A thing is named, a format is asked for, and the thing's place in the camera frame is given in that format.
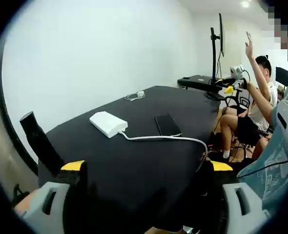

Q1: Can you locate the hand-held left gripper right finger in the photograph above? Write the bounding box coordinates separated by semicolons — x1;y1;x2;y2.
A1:
202;160;269;234

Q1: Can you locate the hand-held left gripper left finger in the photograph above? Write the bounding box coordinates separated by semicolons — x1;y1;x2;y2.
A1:
21;160;91;234

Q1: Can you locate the white power strip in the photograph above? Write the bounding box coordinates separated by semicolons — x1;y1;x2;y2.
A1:
89;111;129;139

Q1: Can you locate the black phone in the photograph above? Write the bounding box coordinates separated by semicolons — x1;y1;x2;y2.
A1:
154;113;183;137

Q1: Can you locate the white charging cable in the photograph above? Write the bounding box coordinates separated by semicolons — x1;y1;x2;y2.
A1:
124;94;141;102

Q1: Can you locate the person's left hand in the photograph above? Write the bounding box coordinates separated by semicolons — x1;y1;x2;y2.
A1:
146;225;184;234

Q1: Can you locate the teal printed shirt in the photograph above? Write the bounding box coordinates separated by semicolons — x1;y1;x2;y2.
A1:
236;74;288;216

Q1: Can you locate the black table cover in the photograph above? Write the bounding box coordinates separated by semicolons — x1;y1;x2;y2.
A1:
38;85;235;234

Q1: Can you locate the grey worn chest device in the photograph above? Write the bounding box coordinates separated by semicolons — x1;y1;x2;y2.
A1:
272;98;288;159

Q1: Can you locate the black desk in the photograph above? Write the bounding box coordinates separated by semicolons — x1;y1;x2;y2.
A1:
177;75;224;92

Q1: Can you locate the small black monitor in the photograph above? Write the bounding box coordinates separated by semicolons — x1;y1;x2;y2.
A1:
275;66;288;88

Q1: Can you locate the black monitor on stand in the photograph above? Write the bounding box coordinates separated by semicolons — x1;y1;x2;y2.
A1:
204;13;226;99

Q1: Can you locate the black cable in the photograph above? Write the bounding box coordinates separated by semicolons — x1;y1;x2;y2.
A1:
239;157;288;180

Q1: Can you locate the black cylinder post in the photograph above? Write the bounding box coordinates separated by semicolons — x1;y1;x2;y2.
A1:
19;111;65;177

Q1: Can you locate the white power strip cable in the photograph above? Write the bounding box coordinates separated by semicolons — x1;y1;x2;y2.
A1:
118;131;209;173

